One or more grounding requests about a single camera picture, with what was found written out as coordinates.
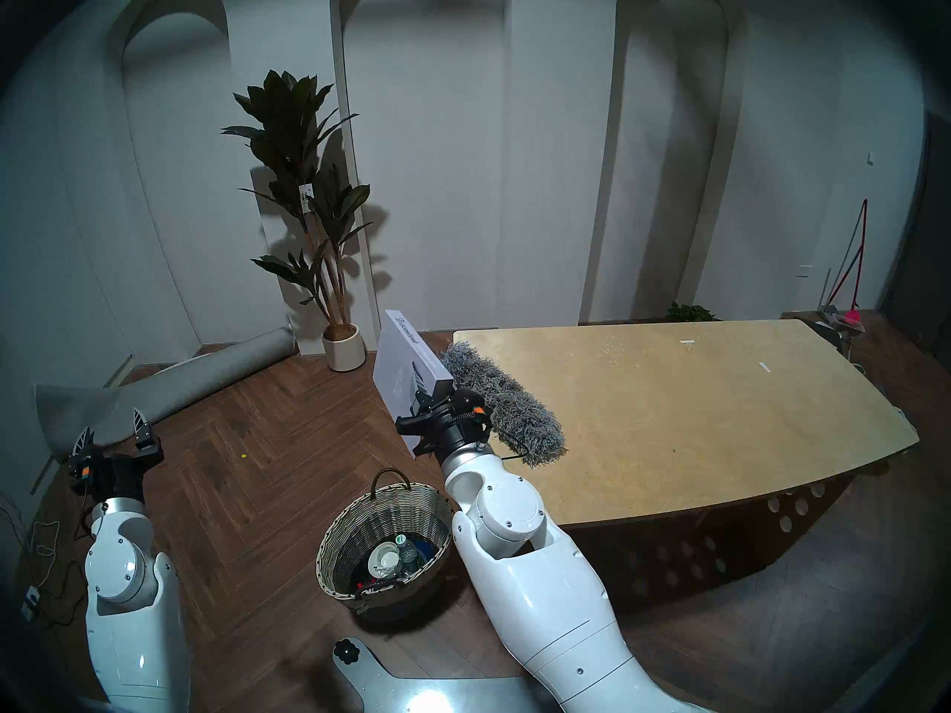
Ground white floor cable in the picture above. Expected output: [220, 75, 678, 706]
[22, 518, 60, 560]

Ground grey box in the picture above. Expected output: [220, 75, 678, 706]
[371, 309, 455, 460]

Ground red pole broom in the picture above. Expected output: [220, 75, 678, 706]
[826, 198, 869, 331]

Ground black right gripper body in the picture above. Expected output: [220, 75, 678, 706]
[416, 413, 493, 460]

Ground black floor cable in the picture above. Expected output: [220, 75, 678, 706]
[33, 559, 90, 631]

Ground tall potted plant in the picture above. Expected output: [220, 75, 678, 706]
[221, 70, 372, 372]

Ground woven wicker basket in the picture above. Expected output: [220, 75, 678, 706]
[316, 468, 455, 619]

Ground grey fluffy duster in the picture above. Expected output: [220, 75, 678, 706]
[441, 342, 567, 467]

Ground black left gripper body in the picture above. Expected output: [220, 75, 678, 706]
[71, 452, 146, 501]

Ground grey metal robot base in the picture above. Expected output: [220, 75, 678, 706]
[333, 637, 536, 713]

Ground light wooden table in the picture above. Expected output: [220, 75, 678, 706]
[453, 319, 920, 616]

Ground rolled grey carpet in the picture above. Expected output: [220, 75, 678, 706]
[33, 327, 296, 460]

